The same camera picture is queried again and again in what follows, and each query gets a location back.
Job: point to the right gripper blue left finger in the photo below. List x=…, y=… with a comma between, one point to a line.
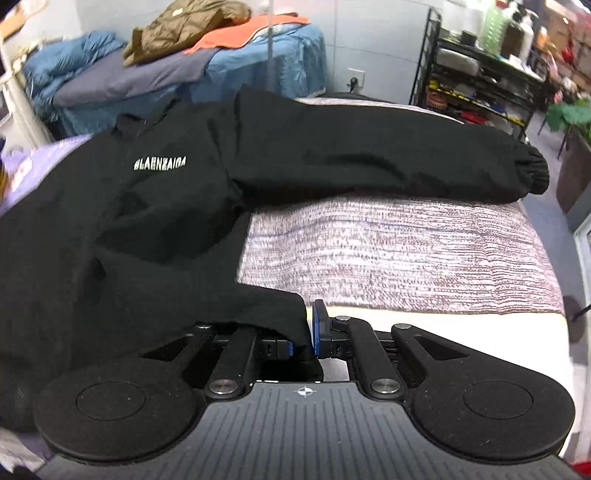
x=277, y=349

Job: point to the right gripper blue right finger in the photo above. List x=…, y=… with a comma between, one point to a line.
x=329, y=338

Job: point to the black BLAENZAIGA jacket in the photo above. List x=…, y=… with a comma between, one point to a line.
x=136, y=235

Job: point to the pink knitted blanket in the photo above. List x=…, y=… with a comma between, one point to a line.
x=405, y=255

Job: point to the black metal storage rack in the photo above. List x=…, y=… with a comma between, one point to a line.
x=472, y=86

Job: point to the orange cloth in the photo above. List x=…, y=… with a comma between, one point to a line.
x=237, y=36

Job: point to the lavender floral bed sheet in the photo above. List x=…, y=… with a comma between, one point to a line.
x=23, y=171

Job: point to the grey blanket on bed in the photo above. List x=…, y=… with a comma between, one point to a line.
x=109, y=80

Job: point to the olive brown jacket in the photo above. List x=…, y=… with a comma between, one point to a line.
x=180, y=26

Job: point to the green potted plant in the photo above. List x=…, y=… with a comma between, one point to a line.
x=562, y=115

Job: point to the dark brown bottle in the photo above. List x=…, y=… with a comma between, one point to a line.
x=512, y=41

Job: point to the green plastic bottle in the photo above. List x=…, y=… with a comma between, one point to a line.
x=493, y=29

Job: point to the white pump bottle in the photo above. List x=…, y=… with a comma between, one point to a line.
x=528, y=35

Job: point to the crumpled blue duvet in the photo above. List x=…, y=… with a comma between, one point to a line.
x=56, y=63

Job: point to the wall power socket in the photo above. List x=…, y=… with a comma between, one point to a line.
x=356, y=79

